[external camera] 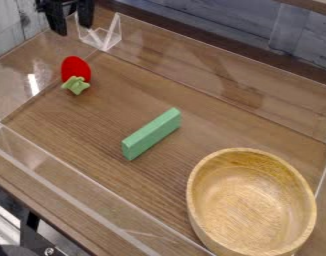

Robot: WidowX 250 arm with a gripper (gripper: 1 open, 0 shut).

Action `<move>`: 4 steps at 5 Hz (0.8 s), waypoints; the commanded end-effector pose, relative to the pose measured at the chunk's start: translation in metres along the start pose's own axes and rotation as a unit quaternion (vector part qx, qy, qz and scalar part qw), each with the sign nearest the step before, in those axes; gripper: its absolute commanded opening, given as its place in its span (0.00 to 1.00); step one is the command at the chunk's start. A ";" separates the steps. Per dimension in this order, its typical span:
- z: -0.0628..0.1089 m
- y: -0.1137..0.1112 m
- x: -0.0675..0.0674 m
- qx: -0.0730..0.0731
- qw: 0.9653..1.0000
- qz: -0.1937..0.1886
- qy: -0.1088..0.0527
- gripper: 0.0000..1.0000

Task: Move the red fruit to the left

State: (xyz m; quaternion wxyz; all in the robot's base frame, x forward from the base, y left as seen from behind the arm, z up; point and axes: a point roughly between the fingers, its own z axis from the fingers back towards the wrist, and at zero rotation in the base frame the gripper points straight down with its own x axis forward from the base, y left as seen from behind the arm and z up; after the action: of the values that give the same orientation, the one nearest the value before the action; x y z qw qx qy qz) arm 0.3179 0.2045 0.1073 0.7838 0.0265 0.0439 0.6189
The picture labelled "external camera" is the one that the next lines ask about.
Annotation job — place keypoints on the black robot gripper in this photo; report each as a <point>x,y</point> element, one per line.
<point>53,7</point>

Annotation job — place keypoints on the red plush strawberry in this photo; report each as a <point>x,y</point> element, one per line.
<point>75,74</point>

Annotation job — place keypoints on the green rectangular block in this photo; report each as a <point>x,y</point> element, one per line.
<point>151,134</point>

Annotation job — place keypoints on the black table leg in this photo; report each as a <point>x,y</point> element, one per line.
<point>33,221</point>

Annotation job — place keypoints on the wooden bowl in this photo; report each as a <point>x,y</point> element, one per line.
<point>250,204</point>

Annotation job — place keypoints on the clear acrylic corner bracket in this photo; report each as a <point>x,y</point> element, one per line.
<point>101,38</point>

